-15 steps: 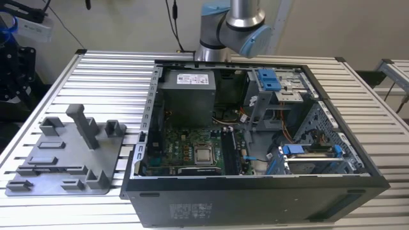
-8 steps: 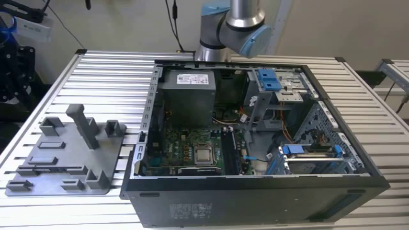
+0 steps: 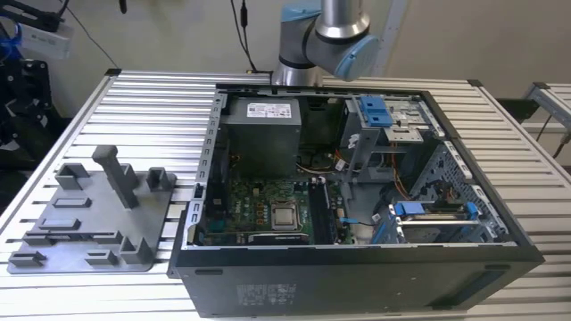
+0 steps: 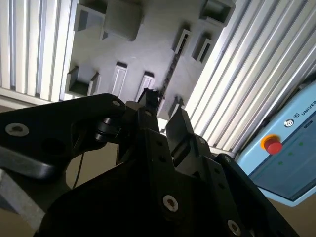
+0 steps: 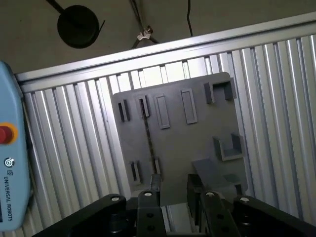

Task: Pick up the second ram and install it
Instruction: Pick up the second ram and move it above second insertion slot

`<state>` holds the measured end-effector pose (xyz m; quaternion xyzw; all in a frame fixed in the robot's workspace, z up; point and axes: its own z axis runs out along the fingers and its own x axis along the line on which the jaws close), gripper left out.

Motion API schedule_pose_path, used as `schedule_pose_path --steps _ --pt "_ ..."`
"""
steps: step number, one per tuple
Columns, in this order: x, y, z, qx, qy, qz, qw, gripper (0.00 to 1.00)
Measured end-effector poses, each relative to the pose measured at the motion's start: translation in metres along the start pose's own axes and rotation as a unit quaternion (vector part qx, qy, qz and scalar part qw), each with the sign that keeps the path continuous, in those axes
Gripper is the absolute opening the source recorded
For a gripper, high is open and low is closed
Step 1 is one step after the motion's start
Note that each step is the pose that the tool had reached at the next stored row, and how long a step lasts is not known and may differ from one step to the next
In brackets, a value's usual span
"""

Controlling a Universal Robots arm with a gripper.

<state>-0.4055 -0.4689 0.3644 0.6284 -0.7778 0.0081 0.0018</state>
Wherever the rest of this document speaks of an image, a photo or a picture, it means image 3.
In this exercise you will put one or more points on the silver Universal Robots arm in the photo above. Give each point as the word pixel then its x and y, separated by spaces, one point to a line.
pixel 343 16

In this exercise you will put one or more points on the black table corner cap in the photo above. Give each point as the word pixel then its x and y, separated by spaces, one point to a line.
pixel 112 71
pixel 540 85
pixel 474 83

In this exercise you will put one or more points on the small black hanging object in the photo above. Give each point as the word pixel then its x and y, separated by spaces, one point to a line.
pixel 123 6

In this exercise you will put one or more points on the grey plastic parts rack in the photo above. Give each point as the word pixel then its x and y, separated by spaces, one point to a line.
pixel 89 214

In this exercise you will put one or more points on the grey power supply unit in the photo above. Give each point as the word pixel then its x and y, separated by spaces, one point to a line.
pixel 263 147

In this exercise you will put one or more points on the green motherboard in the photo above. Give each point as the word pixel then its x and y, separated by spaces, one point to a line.
pixel 256 197

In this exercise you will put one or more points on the black CPU socket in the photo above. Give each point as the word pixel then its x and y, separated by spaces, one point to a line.
pixel 286 202

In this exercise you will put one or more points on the silver CPU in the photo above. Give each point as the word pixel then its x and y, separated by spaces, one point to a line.
pixel 286 215

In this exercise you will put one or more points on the black graphics card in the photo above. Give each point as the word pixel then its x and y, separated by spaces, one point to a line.
pixel 276 238

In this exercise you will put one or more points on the blue plastic drive latch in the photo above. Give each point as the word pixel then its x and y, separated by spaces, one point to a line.
pixel 375 107

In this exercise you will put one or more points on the grey metal drive cage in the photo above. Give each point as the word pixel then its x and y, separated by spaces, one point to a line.
pixel 375 174

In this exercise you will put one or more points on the black open PC case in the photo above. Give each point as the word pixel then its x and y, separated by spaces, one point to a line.
pixel 312 284

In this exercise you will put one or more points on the hard disk in blue carrier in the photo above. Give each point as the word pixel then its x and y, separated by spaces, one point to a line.
pixel 428 217

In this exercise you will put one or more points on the black box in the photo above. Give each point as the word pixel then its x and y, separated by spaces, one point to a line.
pixel 518 108

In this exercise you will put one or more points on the adjacent aluminium table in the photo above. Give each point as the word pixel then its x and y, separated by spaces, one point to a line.
pixel 552 100

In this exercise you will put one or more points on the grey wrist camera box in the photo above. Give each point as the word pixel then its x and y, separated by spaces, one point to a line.
pixel 44 41

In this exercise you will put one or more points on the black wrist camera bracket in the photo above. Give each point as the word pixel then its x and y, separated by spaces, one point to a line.
pixel 31 13

